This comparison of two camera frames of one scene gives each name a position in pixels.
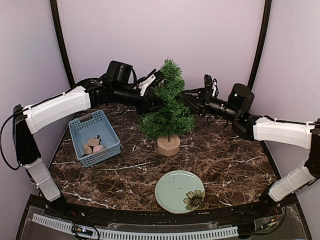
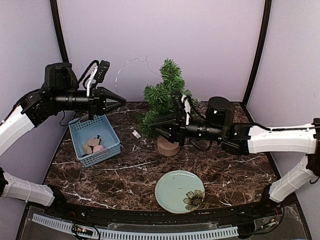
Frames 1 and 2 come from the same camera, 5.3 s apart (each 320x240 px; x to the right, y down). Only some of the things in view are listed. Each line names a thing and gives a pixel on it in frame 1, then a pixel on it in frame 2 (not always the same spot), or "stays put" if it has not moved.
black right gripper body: [212, 107] → [210, 133]
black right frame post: [268, 7] stays put
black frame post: [54, 4] stays put
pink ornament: [97, 148] stays put
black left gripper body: [121, 96] → [62, 101]
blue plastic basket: [94, 140] stays put
